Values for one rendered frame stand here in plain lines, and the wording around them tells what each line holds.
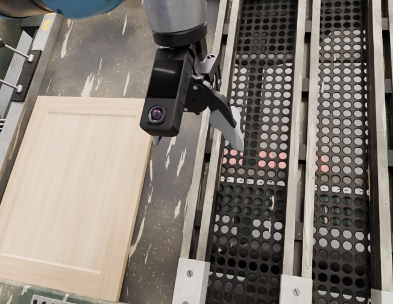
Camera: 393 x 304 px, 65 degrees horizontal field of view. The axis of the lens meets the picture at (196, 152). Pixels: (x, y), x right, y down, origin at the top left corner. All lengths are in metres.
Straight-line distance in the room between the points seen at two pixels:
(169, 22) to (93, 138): 0.66
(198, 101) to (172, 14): 0.12
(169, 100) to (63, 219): 0.66
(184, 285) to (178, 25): 0.56
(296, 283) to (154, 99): 0.50
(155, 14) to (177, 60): 0.06
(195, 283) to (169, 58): 0.51
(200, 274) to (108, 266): 0.26
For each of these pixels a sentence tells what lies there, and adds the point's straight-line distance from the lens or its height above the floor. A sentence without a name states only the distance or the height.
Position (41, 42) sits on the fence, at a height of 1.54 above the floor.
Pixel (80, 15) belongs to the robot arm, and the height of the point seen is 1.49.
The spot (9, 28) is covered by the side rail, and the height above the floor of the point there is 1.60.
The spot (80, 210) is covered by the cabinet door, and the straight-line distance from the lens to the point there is 0.95.
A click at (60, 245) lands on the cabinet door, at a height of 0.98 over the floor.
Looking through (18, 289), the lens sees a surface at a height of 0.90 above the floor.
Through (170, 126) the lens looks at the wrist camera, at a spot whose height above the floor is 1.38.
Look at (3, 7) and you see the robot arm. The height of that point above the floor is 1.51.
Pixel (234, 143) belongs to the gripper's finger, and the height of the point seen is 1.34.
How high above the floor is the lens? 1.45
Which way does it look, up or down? 15 degrees down
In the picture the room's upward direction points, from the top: straight up
